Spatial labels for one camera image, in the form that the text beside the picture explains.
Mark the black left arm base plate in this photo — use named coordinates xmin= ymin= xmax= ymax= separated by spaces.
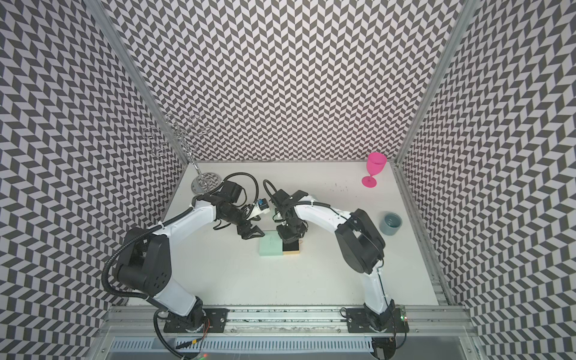
xmin=163 ymin=307 xmax=229 ymax=334

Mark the chrome jewelry tree stand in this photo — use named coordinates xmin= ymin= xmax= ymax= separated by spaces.
xmin=142 ymin=114 xmax=222 ymax=195

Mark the aluminium corner post left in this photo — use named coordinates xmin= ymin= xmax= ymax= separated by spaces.
xmin=84 ymin=0 xmax=189 ymax=164

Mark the pink plastic wine glass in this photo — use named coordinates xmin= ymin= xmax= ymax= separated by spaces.
xmin=361 ymin=152 xmax=388 ymax=188

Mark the teal round cup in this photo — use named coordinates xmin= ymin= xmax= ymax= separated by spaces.
xmin=379 ymin=211 xmax=403 ymax=236

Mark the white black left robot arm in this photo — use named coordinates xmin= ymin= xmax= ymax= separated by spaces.
xmin=101 ymin=172 xmax=264 ymax=332

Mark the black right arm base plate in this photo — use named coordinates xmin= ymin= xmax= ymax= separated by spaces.
xmin=344 ymin=307 xmax=410 ymax=334

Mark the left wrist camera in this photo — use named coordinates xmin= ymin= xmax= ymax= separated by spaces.
xmin=252 ymin=199 xmax=270 ymax=216

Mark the aluminium corner post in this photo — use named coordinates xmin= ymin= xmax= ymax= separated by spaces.
xmin=84 ymin=0 xmax=189 ymax=164
xmin=394 ymin=0 xmax=481 ymax=167

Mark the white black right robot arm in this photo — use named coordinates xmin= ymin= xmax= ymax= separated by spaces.
xmin=262 ymin=179 xmax=395 ymax=332

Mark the aluminium front rail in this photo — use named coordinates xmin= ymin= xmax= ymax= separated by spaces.
xmin=85 ymin=305 xmax=487 ymax=360

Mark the aluminium corner post right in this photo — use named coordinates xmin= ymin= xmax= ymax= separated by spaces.
xmin=394 ymin=0 xmax=481 ymax=167

